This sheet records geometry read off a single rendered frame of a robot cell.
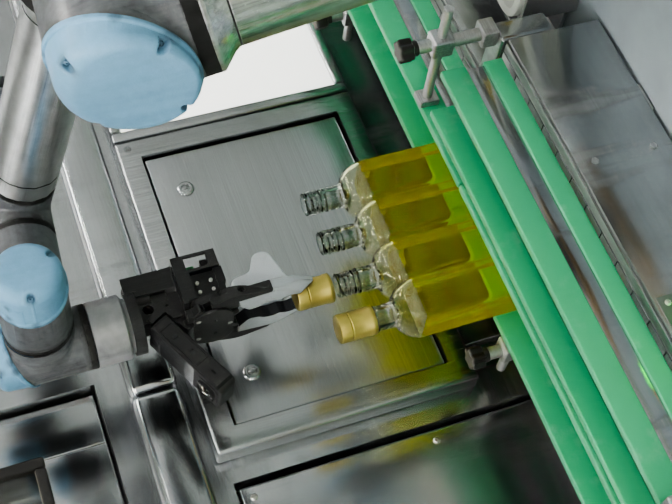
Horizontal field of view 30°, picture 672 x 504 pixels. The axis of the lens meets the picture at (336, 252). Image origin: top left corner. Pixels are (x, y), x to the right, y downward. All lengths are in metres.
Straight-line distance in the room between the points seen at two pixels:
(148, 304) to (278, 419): 0.22
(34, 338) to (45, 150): 0.20
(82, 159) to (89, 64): 0.74
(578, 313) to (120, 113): 0.56
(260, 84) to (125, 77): 0.80
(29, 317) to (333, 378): 0.42
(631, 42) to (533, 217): 0.26
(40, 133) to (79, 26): 0.30
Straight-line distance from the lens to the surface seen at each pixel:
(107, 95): 1.01
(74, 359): 1.40
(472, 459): 1.57
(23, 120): 1.26
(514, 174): 1.42
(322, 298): 1.45
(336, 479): 1.53
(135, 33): 0.97
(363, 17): 1.76
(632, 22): 1.51
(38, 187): 1.34
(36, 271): 1.30
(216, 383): 1.38
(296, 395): 1.53
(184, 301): 1.41
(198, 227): 1.64
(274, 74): 1.79
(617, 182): 1.42
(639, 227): 1.40
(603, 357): 1.32
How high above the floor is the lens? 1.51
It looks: 15 degrees down
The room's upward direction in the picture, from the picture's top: 105 degrees counter-clockwise
